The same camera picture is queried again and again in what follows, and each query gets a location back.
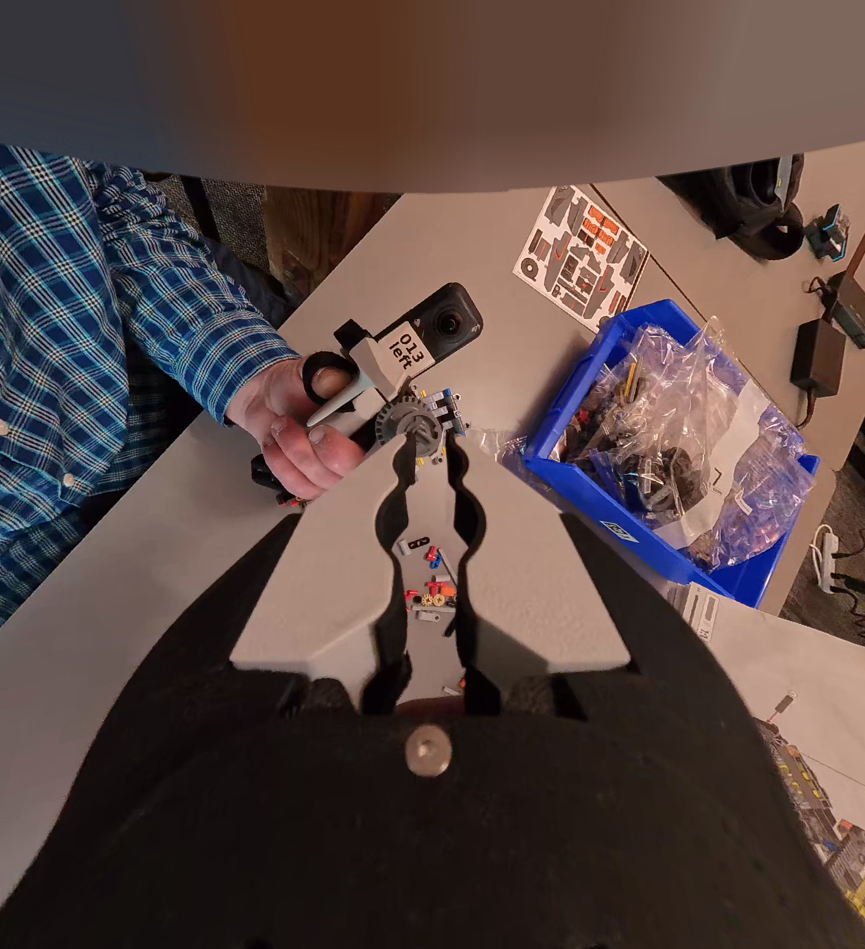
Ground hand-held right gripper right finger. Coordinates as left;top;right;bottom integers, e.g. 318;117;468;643
443;436;643;716

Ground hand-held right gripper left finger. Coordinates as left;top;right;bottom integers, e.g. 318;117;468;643
229;432;416;716

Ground grey lego gear assembly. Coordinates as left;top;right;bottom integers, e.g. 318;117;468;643
373;386;471;464

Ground lego pieces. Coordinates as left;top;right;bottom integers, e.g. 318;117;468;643
395;530;472;698

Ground person's left forearm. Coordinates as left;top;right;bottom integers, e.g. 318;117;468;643
129;245;307;427

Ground lego instruction booklet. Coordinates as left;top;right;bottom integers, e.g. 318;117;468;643
666;582;865;949

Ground person's left hand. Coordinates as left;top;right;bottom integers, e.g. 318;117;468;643
226;354;370;502

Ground empty clear plastic bag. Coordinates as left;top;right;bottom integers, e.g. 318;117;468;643
470;426;528;464

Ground blue plastic bin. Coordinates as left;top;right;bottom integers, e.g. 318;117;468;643
523;299;821;610

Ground sticker sheet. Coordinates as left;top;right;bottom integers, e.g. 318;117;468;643
513;185;650;335

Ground wooden slat panel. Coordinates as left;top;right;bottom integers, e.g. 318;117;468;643
264;185;404;298

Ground pile of clear parts bags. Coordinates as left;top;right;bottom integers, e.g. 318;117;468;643
551;315;808;572

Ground white power strip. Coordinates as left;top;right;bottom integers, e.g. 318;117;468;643
811;522;841;594

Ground black backpack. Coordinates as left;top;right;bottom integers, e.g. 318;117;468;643
658;153;806;262

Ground black power adapter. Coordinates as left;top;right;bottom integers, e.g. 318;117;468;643
790;319;847;397

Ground small action camera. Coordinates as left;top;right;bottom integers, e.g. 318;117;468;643
805;204;852;262

